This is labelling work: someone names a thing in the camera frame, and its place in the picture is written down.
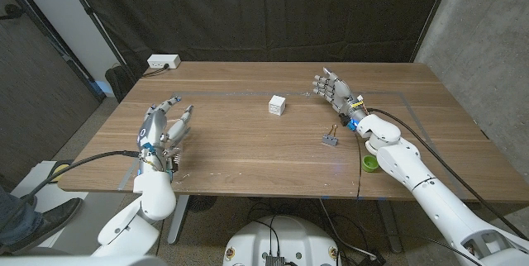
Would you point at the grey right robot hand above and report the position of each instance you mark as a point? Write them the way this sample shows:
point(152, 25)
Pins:
point(341, 94)

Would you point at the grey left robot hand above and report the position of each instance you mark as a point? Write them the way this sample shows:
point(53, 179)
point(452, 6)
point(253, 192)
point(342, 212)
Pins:
point(153, 127)

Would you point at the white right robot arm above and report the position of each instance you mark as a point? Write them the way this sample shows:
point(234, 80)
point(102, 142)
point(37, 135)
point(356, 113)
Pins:
point(398, 162)

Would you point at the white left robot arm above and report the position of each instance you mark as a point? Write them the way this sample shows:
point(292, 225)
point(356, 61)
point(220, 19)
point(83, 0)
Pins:
point(155, 196)

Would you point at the clear plastic clamshell container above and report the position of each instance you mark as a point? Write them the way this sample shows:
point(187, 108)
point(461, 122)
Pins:
point(178, 156)

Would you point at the grey binder clip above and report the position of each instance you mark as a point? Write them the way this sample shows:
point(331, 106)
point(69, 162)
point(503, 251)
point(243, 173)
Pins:
point(329, 139)

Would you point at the black bag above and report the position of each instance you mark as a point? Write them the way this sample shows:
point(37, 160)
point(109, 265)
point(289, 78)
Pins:
point(120, 82)

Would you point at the small white cube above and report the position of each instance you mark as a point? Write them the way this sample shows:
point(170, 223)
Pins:
point(277, 105)

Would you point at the white power strip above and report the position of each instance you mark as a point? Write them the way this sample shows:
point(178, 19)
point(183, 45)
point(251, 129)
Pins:
point(163, 61)

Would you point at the grey table leg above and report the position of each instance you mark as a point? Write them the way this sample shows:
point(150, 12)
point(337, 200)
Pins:
point(390, 224)
point(177, 220)

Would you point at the yellow and black pedal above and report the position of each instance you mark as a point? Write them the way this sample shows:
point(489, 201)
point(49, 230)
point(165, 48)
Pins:
point(58, 174)

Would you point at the white floor platform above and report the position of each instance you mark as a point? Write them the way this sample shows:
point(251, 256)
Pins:
point(91, 216)

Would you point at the black backdrop curtain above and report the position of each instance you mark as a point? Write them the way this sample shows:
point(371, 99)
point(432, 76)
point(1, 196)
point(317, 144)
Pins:
point(264, 10)

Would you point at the black backdrop stand pole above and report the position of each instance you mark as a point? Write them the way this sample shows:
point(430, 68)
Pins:
point(88, 10)
point(432, 14)

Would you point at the black leather shoe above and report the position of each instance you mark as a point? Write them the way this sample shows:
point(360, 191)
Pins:
point(49, 220)

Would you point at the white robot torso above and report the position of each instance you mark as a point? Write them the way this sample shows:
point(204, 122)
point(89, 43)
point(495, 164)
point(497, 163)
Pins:
point(285, 237)

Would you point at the blue jeans leg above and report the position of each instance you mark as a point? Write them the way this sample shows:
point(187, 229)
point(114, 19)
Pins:
point(14, 220)

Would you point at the black power adapter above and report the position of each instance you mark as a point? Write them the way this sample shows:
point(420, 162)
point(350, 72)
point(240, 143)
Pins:
point(372, 259)

